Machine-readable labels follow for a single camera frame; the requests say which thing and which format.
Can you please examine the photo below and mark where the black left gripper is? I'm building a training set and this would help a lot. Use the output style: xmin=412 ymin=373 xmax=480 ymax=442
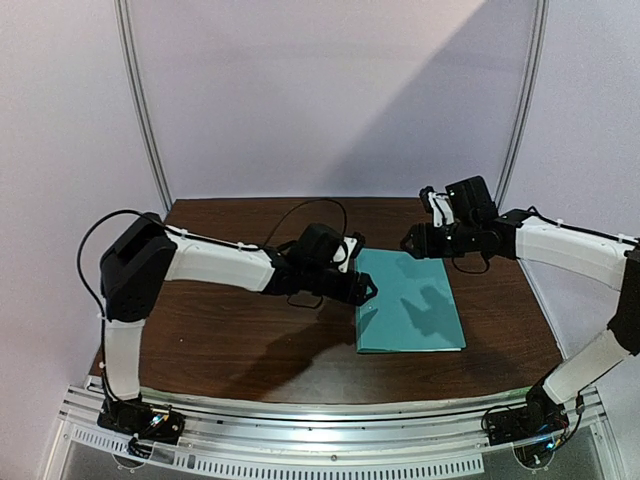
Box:
xmin=303 ymin=265 xmax=379 ymax=307

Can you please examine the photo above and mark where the teal file folder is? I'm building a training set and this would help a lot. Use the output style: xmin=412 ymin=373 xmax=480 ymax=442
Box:
xmin=355 ymin=249 xmax=466 ymax=354

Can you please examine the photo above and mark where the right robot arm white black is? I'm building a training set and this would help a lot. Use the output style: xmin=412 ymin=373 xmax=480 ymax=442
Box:
xmin=400 ymin=176 xmax=639 ymax=438

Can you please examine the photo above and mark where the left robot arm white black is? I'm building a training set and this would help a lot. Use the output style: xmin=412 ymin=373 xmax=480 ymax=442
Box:
xmin=100 ymin=213 xmax=378 ymax=434

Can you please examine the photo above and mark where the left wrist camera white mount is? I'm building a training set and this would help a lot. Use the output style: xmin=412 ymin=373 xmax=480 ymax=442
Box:
xmin=332 ymin=232 xmax=365 ymax=273

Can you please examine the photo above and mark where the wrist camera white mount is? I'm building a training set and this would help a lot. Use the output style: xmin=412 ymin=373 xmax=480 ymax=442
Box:
xmin=332 ymin=232 xmax=365 ymax=273
xmin=419 ymin=186 xmax=455 ymax=228

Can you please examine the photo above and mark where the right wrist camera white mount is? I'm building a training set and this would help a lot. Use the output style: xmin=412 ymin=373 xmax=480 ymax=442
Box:
xmin=419 ymin=186 xmax=455 ymax=228

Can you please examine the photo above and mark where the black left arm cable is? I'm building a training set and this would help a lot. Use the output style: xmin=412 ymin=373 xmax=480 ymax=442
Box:
xmin=77 ymin=198 xmax=347 ymax=321

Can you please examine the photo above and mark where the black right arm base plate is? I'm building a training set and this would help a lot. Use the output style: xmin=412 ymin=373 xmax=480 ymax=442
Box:
xmin=480 ymin=395 xmax=585 ymax=450

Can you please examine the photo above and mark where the aluminium front rail frame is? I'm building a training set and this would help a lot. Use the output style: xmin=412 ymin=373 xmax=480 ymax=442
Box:
xmin=43 ymin=377 xmax=625 ymax=479

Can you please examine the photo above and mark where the right aluminium wall post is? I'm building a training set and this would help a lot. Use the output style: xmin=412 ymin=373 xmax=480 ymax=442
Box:
xmin=494 ymin=0 xmax=549 ymax=210

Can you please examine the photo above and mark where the aluminium wall post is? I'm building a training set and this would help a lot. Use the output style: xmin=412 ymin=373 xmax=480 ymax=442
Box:
xmin=114 ymin=0 xmax=174 ymax=213
xmin=494 ymin=0 xmax=549 ymax=210

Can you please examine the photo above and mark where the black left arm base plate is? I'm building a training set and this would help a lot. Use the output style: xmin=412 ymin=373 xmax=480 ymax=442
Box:
xmin=97 ymin=399 xmax=186 ymax=445

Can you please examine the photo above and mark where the left aluminium wall post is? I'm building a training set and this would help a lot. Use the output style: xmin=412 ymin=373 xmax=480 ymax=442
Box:
xmin=114 ymin=0 xmax=174 ymax=213

